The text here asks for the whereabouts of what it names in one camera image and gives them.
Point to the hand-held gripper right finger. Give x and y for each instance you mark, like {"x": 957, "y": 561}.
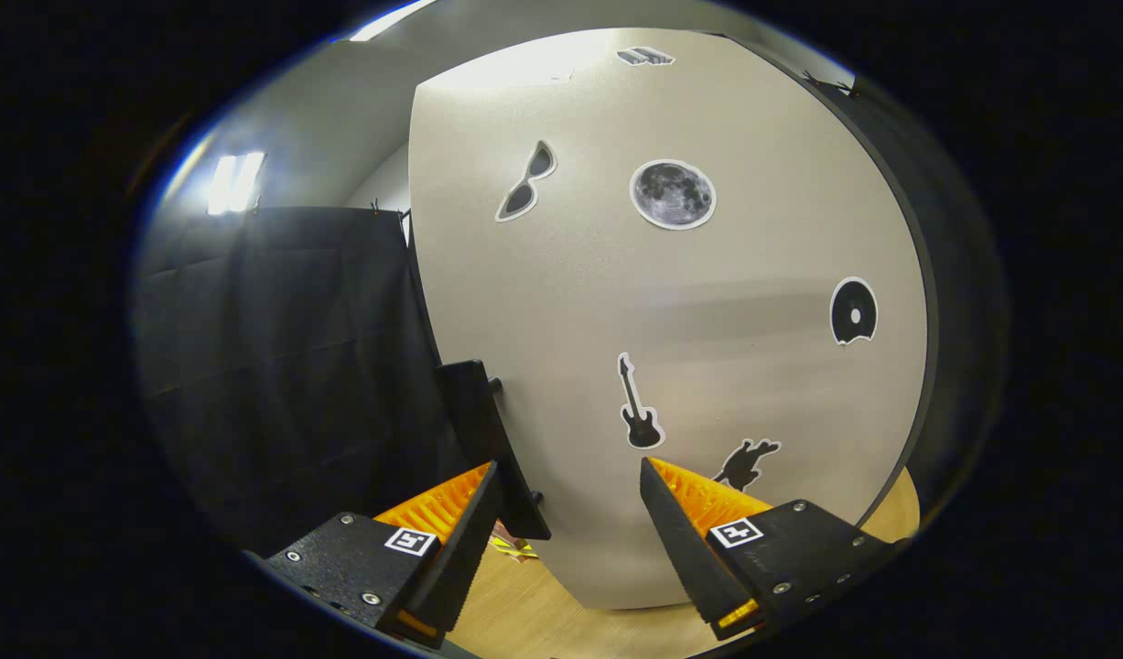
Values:
{"x": 675, "y": 540}

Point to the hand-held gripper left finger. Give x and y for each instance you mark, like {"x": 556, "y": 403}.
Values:
{"x": 465, "y": 549}

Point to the beige shoe cabinet door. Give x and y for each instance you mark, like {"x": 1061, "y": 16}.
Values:
{"x": 616, "y": 293}

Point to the yellow book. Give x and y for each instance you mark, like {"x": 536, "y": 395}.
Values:
{"x": 511, "y": 549}

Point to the black backdrop cloth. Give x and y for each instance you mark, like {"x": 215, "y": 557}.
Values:
{"x": 286, "y": 366}

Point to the small ceiling light panel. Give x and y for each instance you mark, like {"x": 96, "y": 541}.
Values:
{"x": 236, "y": 183}

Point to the large ceiling light panel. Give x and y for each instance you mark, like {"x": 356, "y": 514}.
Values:
{"x": 392, "y": 18}

